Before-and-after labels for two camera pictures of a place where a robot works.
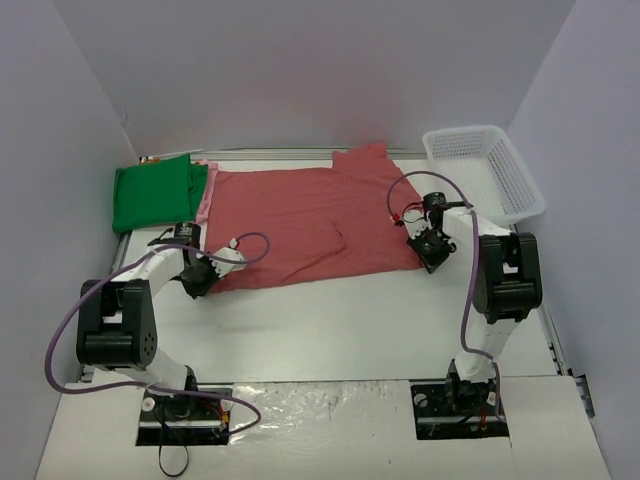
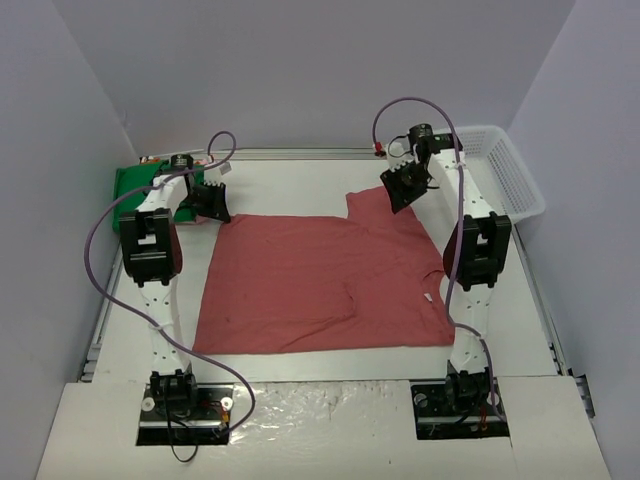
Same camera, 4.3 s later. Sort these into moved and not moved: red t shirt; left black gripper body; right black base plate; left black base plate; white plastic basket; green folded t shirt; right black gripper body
Moved: left black gripper body; red t shirt; right black gripper body
Not moved: right black base plate; white plastic basket; left black base plate; green folded t shirt
